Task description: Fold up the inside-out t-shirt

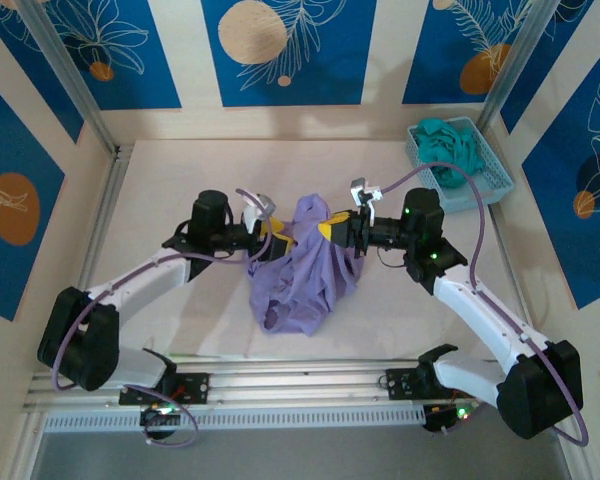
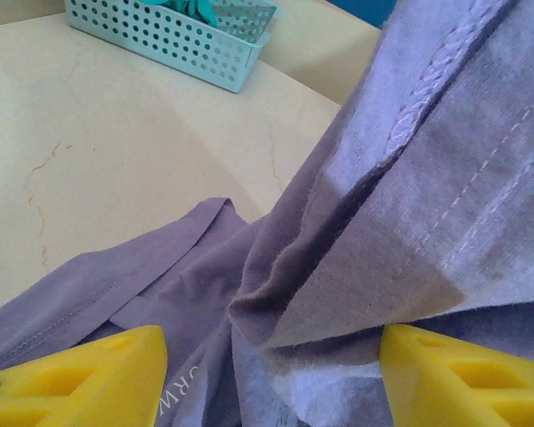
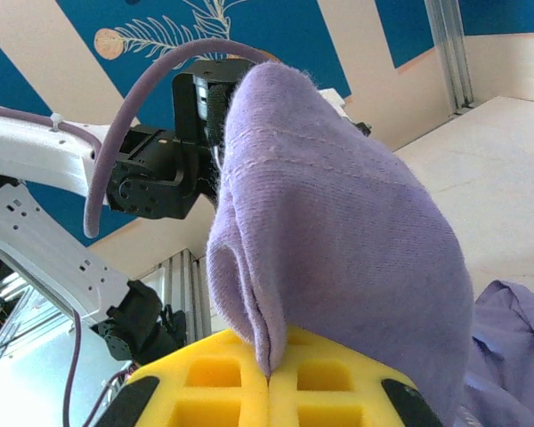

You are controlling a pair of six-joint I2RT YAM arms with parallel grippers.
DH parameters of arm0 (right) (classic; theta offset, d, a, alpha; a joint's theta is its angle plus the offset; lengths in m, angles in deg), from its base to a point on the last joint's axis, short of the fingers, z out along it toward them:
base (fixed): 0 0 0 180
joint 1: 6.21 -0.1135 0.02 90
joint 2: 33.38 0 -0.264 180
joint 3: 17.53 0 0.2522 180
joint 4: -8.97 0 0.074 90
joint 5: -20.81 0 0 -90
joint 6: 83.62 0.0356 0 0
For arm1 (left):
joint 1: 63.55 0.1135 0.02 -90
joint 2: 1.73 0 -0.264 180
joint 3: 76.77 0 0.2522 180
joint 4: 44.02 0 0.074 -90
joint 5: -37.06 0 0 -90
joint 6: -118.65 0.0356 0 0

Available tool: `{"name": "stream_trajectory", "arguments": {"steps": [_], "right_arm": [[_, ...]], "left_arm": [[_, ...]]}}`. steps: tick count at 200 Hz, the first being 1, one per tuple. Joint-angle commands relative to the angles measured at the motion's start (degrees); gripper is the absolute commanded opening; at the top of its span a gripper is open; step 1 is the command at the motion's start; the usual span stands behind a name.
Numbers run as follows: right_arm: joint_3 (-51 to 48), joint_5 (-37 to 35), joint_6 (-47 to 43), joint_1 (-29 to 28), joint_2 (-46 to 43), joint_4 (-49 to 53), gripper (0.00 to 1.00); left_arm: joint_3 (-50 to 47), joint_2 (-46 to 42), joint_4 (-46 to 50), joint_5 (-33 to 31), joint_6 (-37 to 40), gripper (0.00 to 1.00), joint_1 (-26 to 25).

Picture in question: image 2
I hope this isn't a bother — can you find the light blue perforated basket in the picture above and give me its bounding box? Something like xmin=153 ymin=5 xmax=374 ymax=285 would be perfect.
xmin=64 ymin=0 xmax=279 ymax=93

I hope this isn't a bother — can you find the teal t-shirt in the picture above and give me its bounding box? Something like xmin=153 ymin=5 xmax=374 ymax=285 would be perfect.
xmin=135 ymin=0 xmax=219 ymax=26

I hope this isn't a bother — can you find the purple t-shirt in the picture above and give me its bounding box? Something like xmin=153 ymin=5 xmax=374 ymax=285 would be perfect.
xmin=0 ymin=0 xmax=534 ymax=427

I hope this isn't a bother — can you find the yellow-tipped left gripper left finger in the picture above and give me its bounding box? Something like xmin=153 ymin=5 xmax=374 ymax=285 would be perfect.
xmin=0 ymin=324 xmax=168 ymax=427

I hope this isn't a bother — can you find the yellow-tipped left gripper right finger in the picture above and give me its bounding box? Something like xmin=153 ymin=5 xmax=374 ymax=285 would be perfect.
xmin=378 ymin=323 xmax=534 ymax=427

